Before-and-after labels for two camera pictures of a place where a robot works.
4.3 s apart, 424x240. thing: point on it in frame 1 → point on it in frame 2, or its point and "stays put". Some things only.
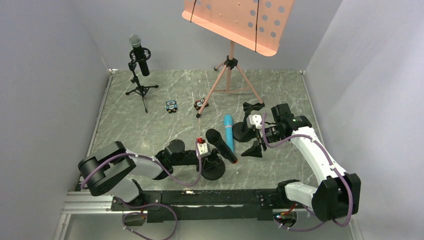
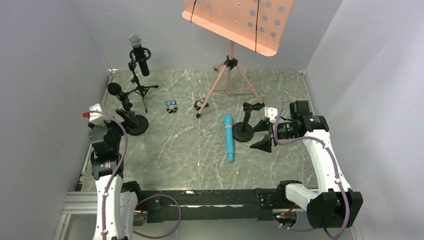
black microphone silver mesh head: (135, 41) stays put
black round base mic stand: (241, 132) stays put
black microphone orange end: (214, 137) → (115, 89)
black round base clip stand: (213, 166) → (142, 126)
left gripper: (209, 157) → (110, 128)
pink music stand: (258, 24) stays put
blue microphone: (229, 131) stays put
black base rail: (207, 205) stays put
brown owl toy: (198, 104) stays put
